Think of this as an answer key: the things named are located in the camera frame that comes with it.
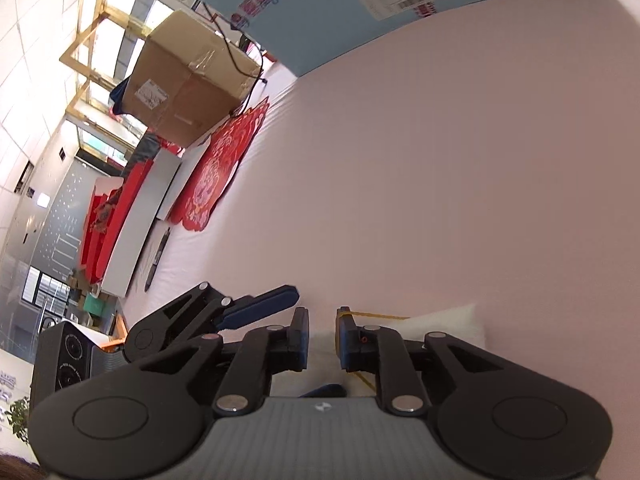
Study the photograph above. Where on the red paper cutout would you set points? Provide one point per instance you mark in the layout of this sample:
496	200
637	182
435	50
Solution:
215	170

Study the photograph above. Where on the light blue printed cardboard box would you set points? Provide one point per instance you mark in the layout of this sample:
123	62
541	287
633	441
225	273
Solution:
320	10

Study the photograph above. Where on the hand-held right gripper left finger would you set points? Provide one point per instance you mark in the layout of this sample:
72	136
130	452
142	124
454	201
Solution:
303	342

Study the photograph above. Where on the dark blue cloth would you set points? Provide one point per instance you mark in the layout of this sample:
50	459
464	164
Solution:
120	95

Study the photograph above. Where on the red paper decorations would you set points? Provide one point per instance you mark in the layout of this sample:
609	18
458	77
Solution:
110	220

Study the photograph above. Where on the small taped brown cardboard box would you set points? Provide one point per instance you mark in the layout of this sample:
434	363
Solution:
185	80

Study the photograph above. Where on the black pen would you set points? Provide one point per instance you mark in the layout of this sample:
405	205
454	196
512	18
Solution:
156	260

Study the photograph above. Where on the green plant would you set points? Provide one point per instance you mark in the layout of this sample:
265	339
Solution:
20	417

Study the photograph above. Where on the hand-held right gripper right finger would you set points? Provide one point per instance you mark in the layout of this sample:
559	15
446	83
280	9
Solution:
341	342

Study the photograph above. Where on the white flat board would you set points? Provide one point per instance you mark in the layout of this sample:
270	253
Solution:
135	230

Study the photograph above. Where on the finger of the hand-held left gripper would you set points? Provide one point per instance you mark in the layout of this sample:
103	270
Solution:
325	390
265	302

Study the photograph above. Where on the green box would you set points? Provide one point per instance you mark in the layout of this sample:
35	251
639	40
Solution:
93	305

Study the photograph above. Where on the rubber band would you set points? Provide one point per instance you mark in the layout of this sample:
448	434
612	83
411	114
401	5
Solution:
372	315

